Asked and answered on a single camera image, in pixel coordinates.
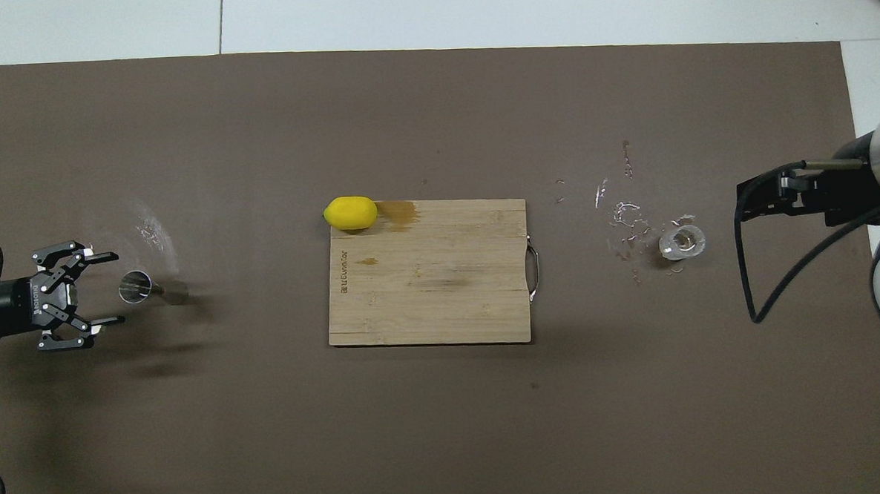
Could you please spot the metal jigger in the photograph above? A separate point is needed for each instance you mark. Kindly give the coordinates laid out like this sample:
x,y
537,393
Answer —
x,y
136,287

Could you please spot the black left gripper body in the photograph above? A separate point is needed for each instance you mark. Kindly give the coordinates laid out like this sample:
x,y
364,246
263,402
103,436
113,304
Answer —
x,y
12,306

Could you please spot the yellow lemon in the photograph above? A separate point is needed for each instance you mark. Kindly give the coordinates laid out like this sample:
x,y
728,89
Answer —
x,y
349,213

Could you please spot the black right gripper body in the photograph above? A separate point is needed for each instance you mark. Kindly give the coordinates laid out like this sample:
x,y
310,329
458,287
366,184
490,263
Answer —
x,y
846,188

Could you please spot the brown table mat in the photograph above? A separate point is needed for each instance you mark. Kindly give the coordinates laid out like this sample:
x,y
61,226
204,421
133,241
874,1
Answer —
x,y
448,425

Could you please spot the wooden cutting board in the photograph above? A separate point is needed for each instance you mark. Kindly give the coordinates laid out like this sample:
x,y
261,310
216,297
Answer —
x,y
427,292

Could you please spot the clear glass cup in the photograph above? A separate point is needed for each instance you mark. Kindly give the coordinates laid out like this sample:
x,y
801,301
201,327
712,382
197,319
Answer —
x,y
682,242

